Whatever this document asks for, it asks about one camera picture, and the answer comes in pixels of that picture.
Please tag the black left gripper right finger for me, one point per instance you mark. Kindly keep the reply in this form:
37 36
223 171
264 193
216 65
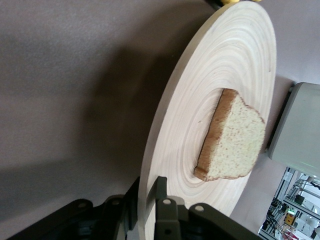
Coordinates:
175 222

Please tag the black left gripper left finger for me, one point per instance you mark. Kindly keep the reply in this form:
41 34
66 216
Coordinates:
100 220

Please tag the slice of toast bread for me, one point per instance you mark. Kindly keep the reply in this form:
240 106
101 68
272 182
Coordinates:
235 140

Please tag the round light wooden plate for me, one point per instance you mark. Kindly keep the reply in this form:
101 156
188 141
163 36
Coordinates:
225 50

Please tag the yellow quilted oven mitt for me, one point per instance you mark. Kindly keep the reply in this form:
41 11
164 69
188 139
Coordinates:
53 1

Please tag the aluminium frame equipment rack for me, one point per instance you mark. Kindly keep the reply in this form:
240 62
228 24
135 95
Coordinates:
292 207

